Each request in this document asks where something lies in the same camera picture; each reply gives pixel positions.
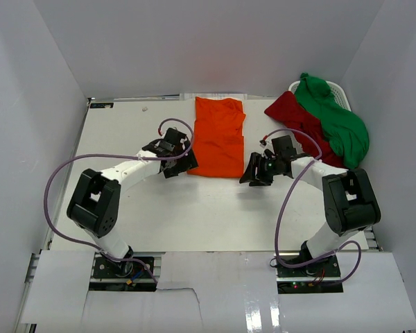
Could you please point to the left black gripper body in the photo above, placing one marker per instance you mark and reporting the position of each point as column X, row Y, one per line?
column 182, row 164

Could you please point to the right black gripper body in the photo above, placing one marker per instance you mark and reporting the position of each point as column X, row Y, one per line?
column 270, row 168

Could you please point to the orange t shirt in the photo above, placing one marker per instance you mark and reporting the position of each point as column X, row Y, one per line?
column 219, row 141

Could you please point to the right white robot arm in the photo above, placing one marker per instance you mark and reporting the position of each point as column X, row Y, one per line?
column 350, row 205

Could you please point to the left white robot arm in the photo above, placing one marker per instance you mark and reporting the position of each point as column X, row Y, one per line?
column 94, row 205

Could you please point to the white paper sheet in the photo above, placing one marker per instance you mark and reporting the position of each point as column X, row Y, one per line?
column 192, row 96

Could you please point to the red t shirt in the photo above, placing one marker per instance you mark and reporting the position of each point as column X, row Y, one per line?
column 291, row 114

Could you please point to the green t shirt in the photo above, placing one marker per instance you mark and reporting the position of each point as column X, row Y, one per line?
column 345, row 132

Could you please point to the white perforated laundry basket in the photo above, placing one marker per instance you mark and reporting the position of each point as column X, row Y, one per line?
column 338, row 93

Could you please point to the black label sticker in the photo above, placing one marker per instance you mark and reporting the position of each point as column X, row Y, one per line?
column 101, row 105

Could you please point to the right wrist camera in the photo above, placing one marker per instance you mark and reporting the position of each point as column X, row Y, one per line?
column 266, row 148

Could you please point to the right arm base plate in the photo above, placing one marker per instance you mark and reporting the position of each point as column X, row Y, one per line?
column 318, row 278

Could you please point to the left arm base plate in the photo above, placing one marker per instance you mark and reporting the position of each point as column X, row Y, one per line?
column 105, row 278

